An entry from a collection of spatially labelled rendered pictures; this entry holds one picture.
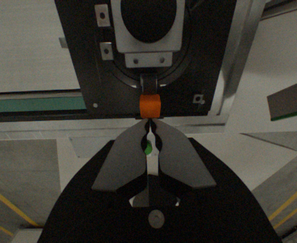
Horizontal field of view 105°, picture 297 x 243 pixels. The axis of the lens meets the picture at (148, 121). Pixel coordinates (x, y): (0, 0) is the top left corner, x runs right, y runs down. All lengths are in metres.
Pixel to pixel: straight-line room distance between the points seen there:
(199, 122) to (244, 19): 0.18
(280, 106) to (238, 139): 0.28
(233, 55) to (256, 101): 0.23
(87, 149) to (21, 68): 0.22
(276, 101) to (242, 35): 0.12
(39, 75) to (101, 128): 0.17
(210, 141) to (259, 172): 0.33
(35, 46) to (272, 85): 0.56
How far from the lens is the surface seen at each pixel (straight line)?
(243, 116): 0.47
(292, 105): 0.26
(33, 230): 4.58
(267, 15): 0.31
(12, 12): 0.35
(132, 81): 0.19
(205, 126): 0.29
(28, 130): 0.38
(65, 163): 0.58
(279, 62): 0.46
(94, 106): 0.24
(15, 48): 0.36
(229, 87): 0.27
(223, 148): 0.52
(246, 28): 0.27
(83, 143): 0.32
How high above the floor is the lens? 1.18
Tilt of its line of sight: 60 degrees down
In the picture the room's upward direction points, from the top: 178 degrees clockwise
